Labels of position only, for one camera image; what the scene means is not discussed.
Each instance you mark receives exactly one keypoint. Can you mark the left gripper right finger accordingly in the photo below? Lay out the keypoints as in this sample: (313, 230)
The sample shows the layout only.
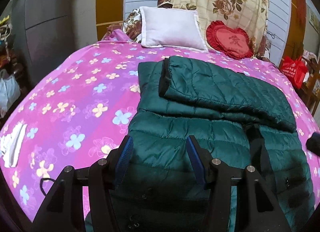
(257, 208)

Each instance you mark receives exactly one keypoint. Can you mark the red heart cushion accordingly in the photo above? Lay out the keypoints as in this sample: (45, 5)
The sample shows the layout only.
(232, 42)

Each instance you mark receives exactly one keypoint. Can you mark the white plastic bag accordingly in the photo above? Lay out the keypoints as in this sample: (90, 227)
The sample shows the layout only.
(9, 91)

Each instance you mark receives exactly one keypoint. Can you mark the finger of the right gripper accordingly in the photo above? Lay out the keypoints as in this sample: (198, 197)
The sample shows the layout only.
(313, 144)

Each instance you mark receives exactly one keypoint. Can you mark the dark green puffer jacket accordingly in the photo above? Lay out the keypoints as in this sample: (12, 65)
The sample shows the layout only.
(239, 119)

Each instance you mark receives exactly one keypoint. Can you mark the brown floral quilt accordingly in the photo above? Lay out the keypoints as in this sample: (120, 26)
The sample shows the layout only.
(129, 29)

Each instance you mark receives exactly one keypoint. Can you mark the clutter pile of clothes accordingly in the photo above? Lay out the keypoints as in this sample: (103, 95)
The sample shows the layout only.
(7, 54)

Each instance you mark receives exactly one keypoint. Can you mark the white folded cloth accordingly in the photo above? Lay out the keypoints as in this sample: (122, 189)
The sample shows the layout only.
(11, 145)

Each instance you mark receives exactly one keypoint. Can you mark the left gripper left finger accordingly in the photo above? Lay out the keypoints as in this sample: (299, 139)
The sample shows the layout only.
(62, 207)

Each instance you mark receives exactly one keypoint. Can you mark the pink floral bedsheet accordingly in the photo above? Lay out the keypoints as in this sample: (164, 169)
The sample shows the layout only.
(81, 111)

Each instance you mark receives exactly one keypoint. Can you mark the red shopping bag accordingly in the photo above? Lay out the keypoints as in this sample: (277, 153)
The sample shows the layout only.
(294, 70)

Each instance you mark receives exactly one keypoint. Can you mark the white pillow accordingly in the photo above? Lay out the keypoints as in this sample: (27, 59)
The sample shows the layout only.
(172, 27)

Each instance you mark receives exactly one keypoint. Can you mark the wooden shelf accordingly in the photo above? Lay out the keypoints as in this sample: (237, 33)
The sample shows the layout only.
(309, 92)

